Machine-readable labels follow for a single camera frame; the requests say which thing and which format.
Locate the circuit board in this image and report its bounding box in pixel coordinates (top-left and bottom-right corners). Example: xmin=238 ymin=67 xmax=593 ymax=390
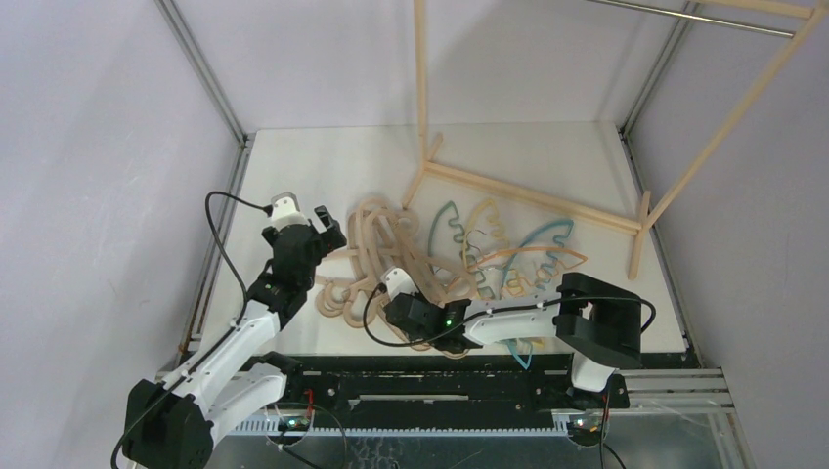
xmin=276 ymin=416 xmax=313 ymax=435
xmin=567 ymin=416 xmax=603 ymax=436

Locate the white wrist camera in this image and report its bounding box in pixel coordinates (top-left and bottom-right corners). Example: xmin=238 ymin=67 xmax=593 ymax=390
xmin=381 ymin=267 xmax=419 ymax=300
xmin=269 ymin=192 xmax=308 ymax=231

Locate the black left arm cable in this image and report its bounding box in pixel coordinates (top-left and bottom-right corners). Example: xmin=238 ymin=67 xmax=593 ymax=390
xmin=204 ymin=191 xmax=274 ymax=325

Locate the wooden hanger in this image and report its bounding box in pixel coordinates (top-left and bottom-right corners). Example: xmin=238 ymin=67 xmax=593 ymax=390
xmin=316 ymin=208 xmax=477 ymax=317
xmin=314 ymin=197 xmax=455 ymax=330
xmin=316 ymin=197 xmax=473 ymax=352
xmin=347 ymin=196 xmax=475 ymax=305

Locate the blue plastic hanger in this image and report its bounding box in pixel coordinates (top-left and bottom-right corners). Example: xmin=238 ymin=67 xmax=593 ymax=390
xmin=500 ymin=218 xmax=574 ymax=370

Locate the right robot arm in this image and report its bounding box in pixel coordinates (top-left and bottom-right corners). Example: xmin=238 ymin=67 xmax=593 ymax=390
xmin=382 ymin=268 xmax=656 ymax=406

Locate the left circuit board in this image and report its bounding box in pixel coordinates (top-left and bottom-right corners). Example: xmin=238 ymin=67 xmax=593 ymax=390
xmin=276 ymin=416 xmax=313 ymax=435

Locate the yellow plastic hanger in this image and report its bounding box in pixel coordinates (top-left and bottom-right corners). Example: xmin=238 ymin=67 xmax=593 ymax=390
xmin=462 ymin=198 xmax=549 ymax=300

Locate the green plastic hanger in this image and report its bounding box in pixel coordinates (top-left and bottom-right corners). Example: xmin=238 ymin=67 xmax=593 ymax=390
xmin=426 ymin=198 xmax=510 ymax=271

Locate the metal hanging rod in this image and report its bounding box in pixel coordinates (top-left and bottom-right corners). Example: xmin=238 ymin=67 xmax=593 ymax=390
xmin=588 ymin=0 xmax=796 ymax=39

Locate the orange plastic hanger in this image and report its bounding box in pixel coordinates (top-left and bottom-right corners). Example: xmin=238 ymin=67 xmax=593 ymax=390
xmin=466 ymin=245 xmax=589 ymax=300

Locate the wooden clothes rack frame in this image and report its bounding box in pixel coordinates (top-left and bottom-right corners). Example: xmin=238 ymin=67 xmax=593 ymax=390
xmin=402 ymin=1 xmax=828 ymax=279

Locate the right circuit board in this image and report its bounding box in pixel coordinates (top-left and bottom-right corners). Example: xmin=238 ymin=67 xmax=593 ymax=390
xmin=567 ymin=416 xmax=603 ymax=436

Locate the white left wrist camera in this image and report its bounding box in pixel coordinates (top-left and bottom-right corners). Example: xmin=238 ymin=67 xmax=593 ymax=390
xmin=269 ymin=192 xmax=308 ymax=231

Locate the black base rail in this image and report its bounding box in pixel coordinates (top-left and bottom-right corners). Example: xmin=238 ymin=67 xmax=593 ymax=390
xmin=174 ymin=352 xmax=704 ymax=432

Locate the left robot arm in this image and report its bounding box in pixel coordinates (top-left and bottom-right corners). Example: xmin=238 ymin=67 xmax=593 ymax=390
xmin=110 ymin=196 xmax=347 ymax=468

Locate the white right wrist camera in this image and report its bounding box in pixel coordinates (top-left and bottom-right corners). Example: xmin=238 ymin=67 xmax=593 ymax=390
xmin=381 ymin=267 xmax=419 ymax=300

